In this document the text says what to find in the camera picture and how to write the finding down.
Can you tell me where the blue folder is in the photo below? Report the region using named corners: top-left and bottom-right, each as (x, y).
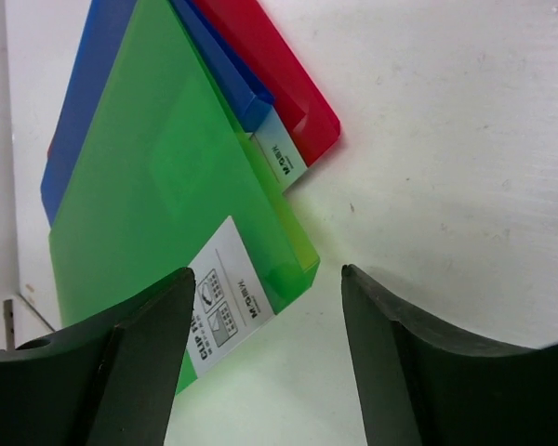
top-left (40, 0), bottom-right (274, 224)

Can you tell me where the red folder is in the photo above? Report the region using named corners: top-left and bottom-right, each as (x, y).
top-left (46, 0), bottom-right (341, 168)

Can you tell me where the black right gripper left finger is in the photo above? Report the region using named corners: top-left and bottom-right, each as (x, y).
top-left (0, 268), bottom-right (195, 445)

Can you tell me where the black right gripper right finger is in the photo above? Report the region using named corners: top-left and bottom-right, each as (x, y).
top-left (341, 265), bottom-right (558, 445)

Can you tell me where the green clip file folder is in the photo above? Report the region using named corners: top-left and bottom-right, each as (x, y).
top-left (49, 1), bottom-right (320, 389)

